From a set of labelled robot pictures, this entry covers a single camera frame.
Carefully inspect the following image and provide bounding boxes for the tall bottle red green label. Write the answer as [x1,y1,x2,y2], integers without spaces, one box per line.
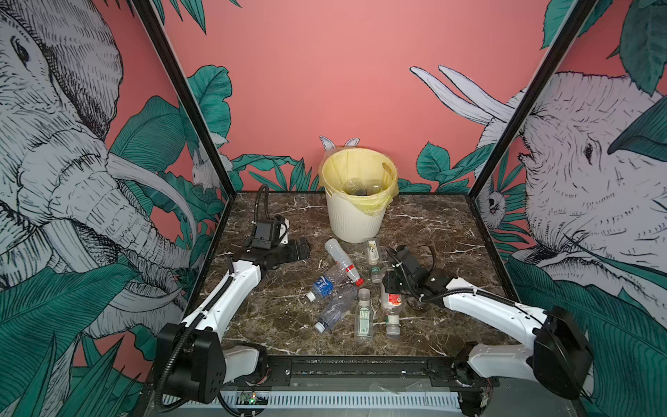
[380,270,402,340]

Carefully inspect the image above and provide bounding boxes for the small clear bottle bird label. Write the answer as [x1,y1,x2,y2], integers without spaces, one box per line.
[366,239,383,283]

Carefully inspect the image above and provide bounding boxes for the clear bottle blue cap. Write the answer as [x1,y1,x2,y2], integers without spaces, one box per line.
[306,264,347,302]

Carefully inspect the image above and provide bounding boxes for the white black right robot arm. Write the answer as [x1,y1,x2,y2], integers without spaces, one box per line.
[380,269,594,400]

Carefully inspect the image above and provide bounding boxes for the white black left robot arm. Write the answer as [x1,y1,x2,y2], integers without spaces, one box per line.
[154,238,311,413]

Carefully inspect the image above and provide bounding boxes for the white ribbed waste bin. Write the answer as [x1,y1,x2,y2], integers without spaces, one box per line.
[325,191,390,243]

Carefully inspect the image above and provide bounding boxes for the yellow plastic bin liner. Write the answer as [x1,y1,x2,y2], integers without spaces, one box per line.
[319,148,399,216]

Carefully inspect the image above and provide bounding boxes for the white bottle red band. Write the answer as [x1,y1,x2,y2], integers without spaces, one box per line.
[325,238,365,287]

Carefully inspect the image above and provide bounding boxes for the clear bottle green label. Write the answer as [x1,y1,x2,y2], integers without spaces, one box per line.
[355,288,373,343]

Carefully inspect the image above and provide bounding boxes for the clear bottle white cap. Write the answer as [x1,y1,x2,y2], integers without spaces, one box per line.
[314,285,358,333]

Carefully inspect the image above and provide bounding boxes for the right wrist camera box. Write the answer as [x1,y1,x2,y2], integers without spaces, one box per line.
[394,245,428,280]

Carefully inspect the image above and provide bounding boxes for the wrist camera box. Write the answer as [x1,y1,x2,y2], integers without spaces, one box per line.
[394,245,428,280]
[245,215,289,250]

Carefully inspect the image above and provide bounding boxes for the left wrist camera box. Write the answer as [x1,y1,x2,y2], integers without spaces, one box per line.
[245,215,289,250]

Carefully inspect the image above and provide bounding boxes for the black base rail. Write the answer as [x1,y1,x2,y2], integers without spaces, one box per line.
[224,354,500,391]

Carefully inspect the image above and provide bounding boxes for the white slotted cable duct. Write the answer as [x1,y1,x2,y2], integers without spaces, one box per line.
[160,390,465,412]

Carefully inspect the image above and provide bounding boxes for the black left frame post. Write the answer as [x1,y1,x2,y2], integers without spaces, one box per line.
[132,0,236,200]

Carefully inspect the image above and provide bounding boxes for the black frame post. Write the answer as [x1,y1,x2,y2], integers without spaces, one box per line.
[467,0,598,201]
[132,0,236,200]

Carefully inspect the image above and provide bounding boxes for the black right frame post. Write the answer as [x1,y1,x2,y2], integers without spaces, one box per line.
[467,0,598,201]

